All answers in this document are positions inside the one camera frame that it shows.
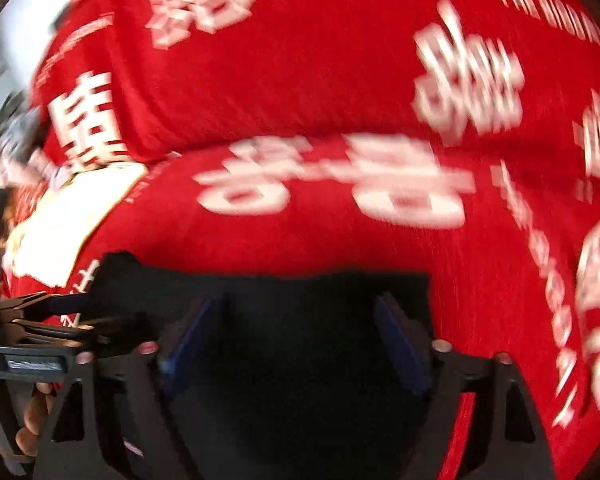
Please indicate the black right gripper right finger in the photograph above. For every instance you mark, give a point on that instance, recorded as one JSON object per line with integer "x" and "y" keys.
{"x": 485, "y": 401}

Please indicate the black fleece-lined pants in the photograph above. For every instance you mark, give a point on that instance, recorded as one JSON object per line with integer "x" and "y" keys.
{"x": 293, "y": 380}

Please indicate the person's left hand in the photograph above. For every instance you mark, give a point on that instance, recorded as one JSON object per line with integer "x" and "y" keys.
{"x": 35, "y": 415}

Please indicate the red bed blanket white characters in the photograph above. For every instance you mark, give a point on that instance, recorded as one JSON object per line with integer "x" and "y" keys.
{"x": 512, "y": 256}

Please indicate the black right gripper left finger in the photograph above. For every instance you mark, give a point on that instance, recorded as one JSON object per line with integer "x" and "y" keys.
{"x": 112, "y": 418}

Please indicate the grey white clothes pile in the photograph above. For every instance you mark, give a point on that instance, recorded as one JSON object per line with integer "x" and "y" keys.
{"x": 22, "y": 160}

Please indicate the red folded quilt white characters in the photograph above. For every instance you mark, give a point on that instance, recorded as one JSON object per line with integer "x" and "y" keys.
{"x": 145, "y": 78}

